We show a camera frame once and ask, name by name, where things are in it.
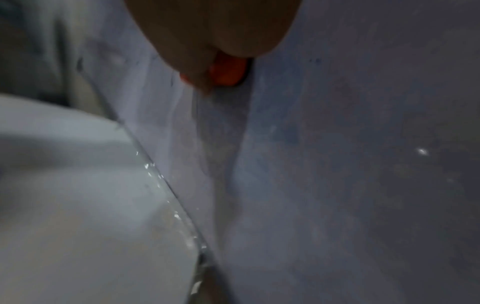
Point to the clear glass pane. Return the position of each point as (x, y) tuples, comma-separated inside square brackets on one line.
[(179, 214)]

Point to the person's right hand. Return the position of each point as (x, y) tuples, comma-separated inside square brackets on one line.
[(210, 26)]

